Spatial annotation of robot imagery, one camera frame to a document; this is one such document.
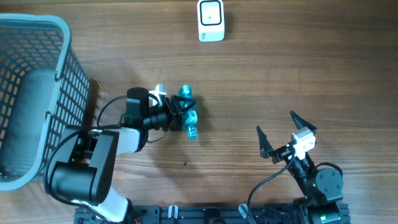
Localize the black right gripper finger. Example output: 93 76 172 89
290 110 317 131
256 126 274 159

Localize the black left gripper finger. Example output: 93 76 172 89
172 95 197 108
179 106 197 120

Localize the teal mouthwash bottle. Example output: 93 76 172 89
178 85 198 140

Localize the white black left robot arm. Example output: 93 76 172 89
44 85 198 223

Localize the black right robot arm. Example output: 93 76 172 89
247 111 343 223

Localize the white barcode scanner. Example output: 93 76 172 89
197 0 225 42

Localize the grey plastic mesh basket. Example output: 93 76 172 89
1 14 90 192

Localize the black right camera cable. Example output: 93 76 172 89
247 148 296 224

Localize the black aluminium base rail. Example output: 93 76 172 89
73 203 351 224

